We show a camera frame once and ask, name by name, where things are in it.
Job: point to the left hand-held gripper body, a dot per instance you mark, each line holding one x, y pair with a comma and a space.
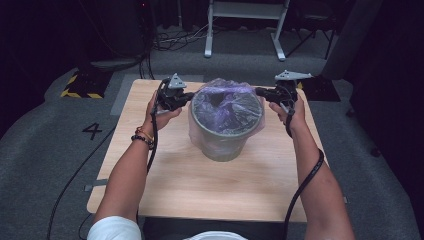
171, 95

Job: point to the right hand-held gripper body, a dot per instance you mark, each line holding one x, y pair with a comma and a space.
285, 91

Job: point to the purple plastic bag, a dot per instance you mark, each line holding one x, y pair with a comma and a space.
230, 103

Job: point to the green plastic bucket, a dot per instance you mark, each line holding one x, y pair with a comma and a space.
221, 146

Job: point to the person's right hand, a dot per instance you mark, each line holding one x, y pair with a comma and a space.
295, 120

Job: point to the person's left hand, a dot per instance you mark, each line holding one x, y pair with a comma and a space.
156, 121

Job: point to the yellow black striped base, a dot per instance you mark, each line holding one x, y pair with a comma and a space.
86, 83
321, 90

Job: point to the black chair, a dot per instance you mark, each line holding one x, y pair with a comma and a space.
310, 30

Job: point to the black equipment cabinet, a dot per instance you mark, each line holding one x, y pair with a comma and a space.
130, 26

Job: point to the white metal stand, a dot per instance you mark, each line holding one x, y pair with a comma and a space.
245, 10

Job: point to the grey tape strip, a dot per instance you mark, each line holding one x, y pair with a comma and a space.
96, 184

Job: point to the small grey tape piece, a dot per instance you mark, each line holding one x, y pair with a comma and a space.
345, 200

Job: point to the person's dark pants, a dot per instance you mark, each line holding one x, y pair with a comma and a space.
186, 228

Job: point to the person's white shirt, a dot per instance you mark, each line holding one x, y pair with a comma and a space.
115, 230

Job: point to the grey post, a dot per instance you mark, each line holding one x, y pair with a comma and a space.
353, 36

